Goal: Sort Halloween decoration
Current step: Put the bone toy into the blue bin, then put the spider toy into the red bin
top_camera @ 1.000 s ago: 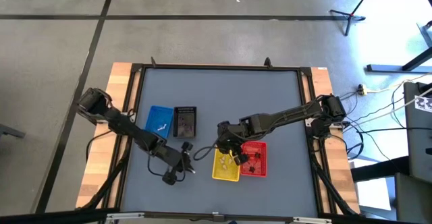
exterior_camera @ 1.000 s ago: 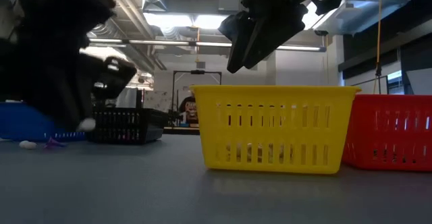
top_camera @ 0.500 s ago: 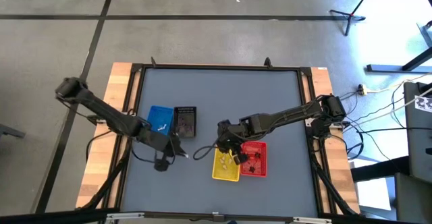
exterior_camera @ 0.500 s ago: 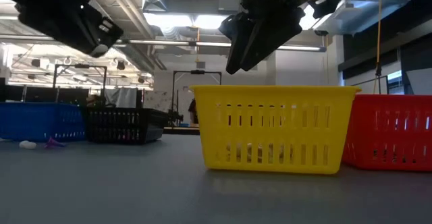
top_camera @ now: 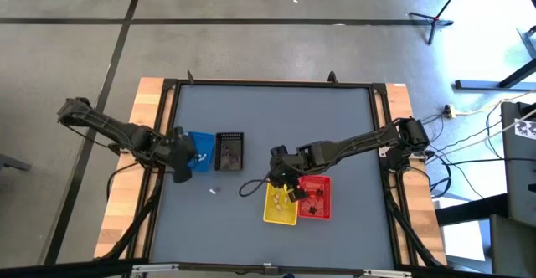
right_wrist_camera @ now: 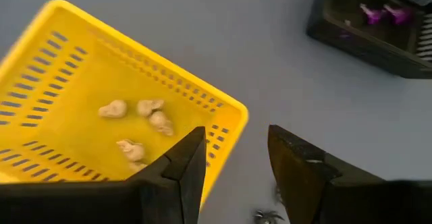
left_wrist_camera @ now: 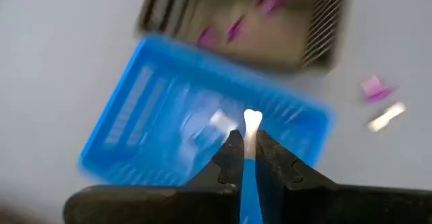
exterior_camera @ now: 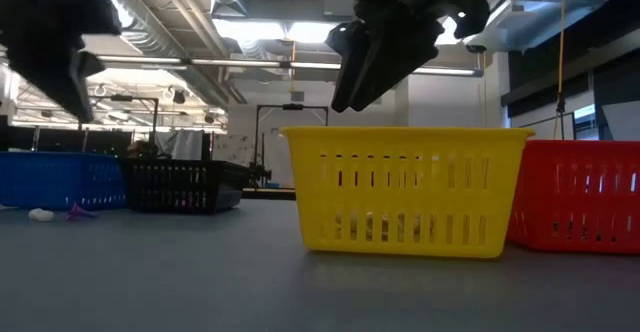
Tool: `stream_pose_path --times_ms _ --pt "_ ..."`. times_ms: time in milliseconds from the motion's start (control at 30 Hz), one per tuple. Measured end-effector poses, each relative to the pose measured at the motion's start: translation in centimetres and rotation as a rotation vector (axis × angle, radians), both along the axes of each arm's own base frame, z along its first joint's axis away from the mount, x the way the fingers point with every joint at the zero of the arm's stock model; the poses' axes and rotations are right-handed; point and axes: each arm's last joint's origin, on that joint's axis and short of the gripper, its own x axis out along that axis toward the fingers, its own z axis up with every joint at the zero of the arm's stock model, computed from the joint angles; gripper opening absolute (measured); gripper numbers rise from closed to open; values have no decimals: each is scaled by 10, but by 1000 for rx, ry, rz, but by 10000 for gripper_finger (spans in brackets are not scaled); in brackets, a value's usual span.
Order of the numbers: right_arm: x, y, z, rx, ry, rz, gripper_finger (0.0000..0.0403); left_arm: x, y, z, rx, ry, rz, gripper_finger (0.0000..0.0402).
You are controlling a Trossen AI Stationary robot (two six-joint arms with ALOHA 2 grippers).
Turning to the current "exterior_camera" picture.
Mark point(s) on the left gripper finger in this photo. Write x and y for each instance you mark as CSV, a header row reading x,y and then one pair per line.
x,y
70,97

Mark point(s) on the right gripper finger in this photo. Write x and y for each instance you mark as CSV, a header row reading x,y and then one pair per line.
x,y
350,62
400,57

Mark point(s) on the grey ceiling box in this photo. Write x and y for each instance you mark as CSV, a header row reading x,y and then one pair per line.
x,y
336,9

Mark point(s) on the blue plastic basket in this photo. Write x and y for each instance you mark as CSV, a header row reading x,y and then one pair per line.
x,y
55,182

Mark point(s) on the ceiling tube light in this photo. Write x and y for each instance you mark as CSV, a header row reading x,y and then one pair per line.
x,y
240,63

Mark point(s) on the purple witch hat toy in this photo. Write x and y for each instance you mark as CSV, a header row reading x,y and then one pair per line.
x,y
79,213

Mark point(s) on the grey cloth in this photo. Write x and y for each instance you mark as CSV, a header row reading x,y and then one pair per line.
x,y
180,144

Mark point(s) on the white ventilation hood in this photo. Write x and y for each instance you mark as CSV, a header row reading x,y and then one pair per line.
x,y
540,7

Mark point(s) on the yellow plastic basket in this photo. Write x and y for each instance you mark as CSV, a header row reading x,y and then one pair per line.
x,y
410,192

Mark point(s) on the black plastic basket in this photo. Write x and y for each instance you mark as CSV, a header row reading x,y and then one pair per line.
x,y
180,187

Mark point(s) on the red plastic basket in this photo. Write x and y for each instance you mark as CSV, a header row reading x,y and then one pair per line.
x,y
580,197

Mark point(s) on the black stand frame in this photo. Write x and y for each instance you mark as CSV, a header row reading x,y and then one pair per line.
x,y
292,106

